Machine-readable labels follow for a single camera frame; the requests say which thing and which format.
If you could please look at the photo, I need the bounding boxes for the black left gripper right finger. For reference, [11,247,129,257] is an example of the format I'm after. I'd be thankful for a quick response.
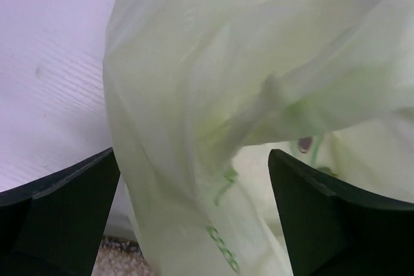
[268,149,413,275]

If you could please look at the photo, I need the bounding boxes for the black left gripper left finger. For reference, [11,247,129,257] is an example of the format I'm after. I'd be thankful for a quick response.
[1,149,120,275]

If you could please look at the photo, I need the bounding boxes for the pale green plastic bag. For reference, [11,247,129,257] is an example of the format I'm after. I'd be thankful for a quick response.
[103,0,413,275]

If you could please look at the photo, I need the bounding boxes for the speckled round plate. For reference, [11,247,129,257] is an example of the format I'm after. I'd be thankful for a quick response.
[91,235,155,276]

